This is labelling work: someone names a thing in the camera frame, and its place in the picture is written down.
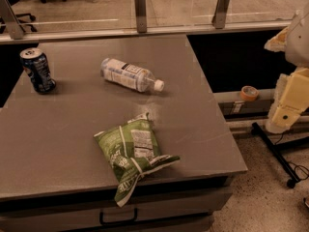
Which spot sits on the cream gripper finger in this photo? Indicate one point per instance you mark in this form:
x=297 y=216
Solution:
x=278 y=42
x=291 y=98

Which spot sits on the green jalapeno chip bag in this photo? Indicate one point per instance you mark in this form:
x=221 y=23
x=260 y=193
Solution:
x=132 y=152

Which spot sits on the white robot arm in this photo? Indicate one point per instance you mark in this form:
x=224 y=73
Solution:
x=297 y=47

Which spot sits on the blue pepsi can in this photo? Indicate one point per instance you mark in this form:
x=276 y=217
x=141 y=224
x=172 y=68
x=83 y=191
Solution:
x=35 y=63

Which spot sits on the orange tape roll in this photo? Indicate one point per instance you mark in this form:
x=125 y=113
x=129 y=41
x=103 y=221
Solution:
x=249 y=93

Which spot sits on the black rolling stand leg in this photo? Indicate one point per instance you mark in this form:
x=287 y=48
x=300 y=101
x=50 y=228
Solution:
x=293 y=170

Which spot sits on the clear plastic water bottle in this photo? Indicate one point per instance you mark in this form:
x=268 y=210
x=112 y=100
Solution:
x=130 y=76

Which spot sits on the grey cabinet drawer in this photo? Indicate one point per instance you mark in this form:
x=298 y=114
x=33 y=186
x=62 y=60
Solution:
x=183 y=211

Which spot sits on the glass barrier panel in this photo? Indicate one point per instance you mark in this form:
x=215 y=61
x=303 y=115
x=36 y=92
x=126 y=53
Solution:
x=79 y=15

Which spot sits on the black office chair left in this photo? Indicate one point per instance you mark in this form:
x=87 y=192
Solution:
x=22 y=22

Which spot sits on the right metal barrier bracket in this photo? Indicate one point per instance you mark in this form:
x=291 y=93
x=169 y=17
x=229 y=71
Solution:
x=219 y=18

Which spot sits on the metal barrier bracket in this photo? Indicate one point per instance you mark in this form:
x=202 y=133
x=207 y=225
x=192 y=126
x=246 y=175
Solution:
x=141 y=15
x=12 y=24
x=219 y=18

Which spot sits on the middle metal barrier bracket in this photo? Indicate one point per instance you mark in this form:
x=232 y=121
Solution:
x=141 y=15

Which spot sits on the black drawer handle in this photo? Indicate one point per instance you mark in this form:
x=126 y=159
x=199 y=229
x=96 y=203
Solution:
x=112 y=217

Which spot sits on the left metal barrier bracket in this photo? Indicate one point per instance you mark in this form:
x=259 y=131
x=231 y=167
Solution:
x=12 y=24

